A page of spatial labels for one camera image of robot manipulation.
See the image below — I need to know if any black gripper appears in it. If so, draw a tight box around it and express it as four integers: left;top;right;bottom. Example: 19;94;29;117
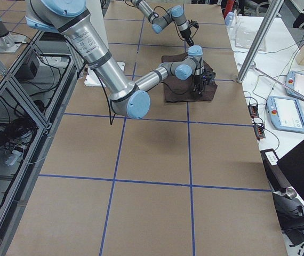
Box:
193;74;208;97
181;28;194;46

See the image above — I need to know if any dark brown t-shirt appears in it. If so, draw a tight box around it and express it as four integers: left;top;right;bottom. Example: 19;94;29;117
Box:
162;57;218;103

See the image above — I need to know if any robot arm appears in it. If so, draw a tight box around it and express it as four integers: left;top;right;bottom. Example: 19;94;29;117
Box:
26;1;212;119
131;0;199;46

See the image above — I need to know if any red cylinder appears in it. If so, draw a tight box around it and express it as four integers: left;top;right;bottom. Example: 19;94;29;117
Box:
223;0;235;18

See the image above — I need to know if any clear plastic bag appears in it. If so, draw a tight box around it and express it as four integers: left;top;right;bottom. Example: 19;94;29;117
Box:
235;26;258;49

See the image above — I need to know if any orange terminal board far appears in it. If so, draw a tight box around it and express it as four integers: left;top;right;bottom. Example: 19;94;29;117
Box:
247;104;259;118

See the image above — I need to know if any orange terminal board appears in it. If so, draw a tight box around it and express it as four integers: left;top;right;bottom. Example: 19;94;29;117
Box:
253;123;266;141
247;104;259;118

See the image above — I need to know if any reacher grabber tool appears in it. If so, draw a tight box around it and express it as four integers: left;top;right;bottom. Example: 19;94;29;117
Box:
249;62;304;101

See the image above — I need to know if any orange terminal board near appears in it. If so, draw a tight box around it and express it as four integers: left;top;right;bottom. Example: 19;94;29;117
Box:
253;123;266;141

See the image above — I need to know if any near teach pendant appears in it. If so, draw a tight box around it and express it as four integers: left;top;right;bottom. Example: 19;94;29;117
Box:
267;96;304;133

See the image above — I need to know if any teach pendant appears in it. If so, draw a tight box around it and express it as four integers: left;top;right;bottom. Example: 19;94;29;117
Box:
286;71;304;98
267;96;304;133

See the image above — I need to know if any far teach pendant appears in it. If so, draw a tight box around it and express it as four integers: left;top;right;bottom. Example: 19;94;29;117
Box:
286;71;304;98

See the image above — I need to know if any black box with label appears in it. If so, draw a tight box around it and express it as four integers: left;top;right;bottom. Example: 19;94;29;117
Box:
260;149;293;192

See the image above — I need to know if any metal cup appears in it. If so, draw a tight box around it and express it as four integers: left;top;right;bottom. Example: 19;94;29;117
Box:
284;187;298;199

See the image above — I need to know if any black electronics box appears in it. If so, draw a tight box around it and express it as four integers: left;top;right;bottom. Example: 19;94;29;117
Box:
15;53;39;80

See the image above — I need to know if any aluminium frame post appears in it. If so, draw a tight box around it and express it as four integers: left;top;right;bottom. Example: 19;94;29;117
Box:
236;0;284;83

